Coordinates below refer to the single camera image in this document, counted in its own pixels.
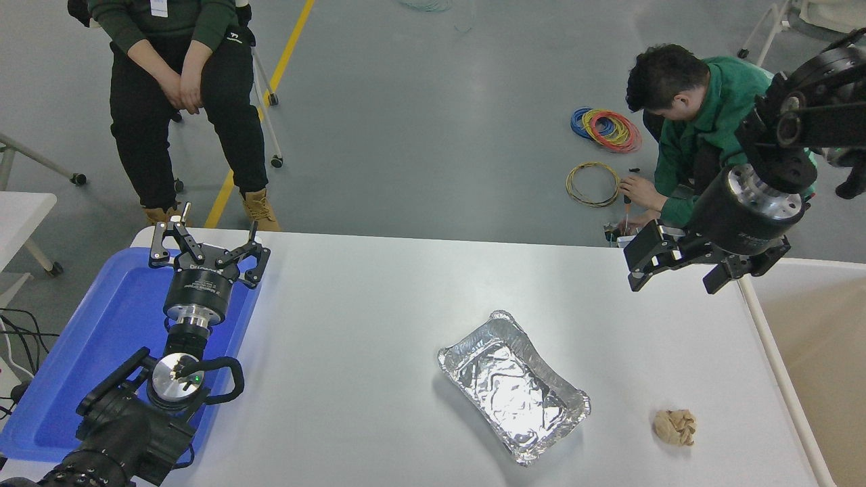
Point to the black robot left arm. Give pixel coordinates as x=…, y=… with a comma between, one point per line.
x=122, y=433

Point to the crouching person's right hand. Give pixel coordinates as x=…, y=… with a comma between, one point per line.
x=643, y=191

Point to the crouching person's left hand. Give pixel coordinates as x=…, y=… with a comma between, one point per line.
x=637, y=223

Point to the white power strip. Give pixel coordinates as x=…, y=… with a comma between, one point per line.
x=7, y=379

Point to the white side table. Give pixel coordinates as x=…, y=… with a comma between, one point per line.
x=20, y=216

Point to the small clear plastic box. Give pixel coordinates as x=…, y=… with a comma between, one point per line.
x=612, y=235

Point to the white-framed chair with castors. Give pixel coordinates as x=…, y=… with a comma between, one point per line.
x=835, y=12

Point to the crumpled tan paper ball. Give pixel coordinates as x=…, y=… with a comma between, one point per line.
x=674, y=427

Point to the blue plastic tray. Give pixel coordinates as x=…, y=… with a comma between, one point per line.
x=101, y=325

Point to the seated person's right hand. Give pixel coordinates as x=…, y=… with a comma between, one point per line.
x=170, y=84

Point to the rectangular foil tray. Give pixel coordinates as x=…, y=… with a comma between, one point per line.
x=507, y=385

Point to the seated person's left hand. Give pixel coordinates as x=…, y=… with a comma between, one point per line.
x=193, y=84

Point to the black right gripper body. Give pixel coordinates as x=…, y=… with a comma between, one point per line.
x=727, y=223

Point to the grey metal leg with castor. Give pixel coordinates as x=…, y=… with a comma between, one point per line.
x=79, y=179

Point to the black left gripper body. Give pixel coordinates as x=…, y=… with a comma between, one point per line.
x=199, y=291

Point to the crouching person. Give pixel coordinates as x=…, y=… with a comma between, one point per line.
x=710, y=101

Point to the large pale bin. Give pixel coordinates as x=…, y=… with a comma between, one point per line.
x=825, y=352

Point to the seated person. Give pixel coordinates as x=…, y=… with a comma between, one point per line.
x=149, y=135

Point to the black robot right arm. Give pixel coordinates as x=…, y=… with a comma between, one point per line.
x=825, y=115

